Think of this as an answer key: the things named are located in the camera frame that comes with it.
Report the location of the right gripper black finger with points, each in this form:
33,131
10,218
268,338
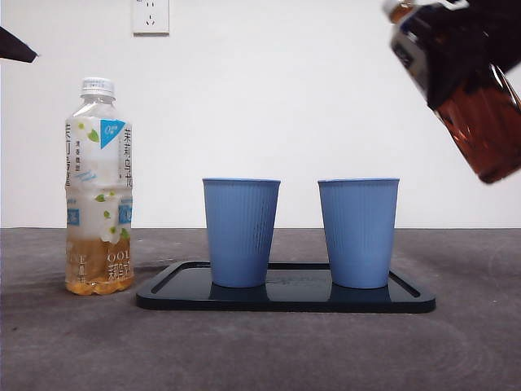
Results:
456,67

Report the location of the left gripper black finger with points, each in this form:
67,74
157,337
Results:
14,48

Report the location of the clear jasmine tea bottle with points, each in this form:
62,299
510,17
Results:
97,260

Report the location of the white wall socket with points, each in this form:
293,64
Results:
150,16

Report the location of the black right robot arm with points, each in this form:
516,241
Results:
504,32

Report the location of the blue ribbed cup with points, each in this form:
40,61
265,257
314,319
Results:
241,232
358,232

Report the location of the dark navy tray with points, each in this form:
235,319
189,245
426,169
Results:
285,302

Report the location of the dark oolong tea bottle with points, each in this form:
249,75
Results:
480,130

